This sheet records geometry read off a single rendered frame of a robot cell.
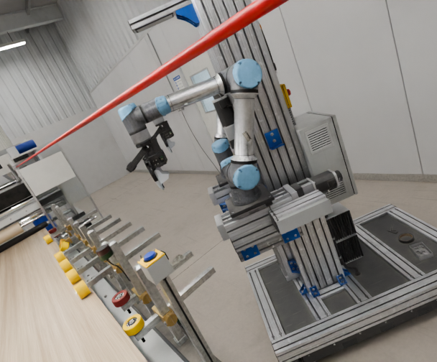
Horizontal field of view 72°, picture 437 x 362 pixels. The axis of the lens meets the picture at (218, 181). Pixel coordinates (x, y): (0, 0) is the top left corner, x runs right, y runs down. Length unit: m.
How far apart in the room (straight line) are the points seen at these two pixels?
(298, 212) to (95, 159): 9.40
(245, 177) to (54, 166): 2.95
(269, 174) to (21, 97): 9.35
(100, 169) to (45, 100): 2.55
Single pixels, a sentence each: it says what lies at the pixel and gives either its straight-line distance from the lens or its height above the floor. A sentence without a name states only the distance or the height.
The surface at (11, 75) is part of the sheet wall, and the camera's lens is 10.62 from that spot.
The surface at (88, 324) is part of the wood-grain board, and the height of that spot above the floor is 0.90.
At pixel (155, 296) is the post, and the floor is 0.96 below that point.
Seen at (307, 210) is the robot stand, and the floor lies 0.94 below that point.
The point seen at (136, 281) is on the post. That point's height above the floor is 0.94.
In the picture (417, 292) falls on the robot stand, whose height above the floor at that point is 0.23.
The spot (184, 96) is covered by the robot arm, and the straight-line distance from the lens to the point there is 1.35.
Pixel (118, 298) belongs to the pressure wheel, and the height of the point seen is 0.90.
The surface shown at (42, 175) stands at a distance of 3.91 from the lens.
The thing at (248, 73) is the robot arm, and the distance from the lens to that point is 1.25.
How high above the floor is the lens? 1.62
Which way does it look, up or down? 17 degrees down
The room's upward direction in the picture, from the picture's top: 24 degrees counter-clockwise
